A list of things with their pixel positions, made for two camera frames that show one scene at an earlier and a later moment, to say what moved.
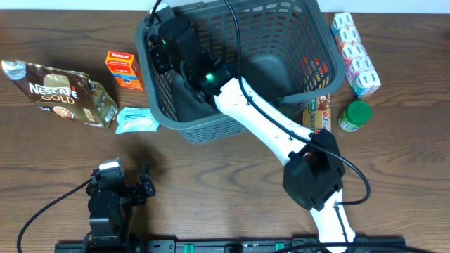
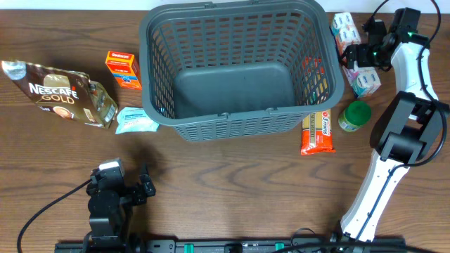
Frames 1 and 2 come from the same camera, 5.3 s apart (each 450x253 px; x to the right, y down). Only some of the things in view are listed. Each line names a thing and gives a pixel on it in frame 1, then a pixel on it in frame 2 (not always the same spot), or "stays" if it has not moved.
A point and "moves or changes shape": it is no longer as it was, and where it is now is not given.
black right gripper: [159, 49] -> [351, 56]
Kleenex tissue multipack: [360, 70] stays
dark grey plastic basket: [287, 51] moves or changes shape
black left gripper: [141, 195] stays
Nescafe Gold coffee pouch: [69, 93] stays
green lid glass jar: [356, 114] stays
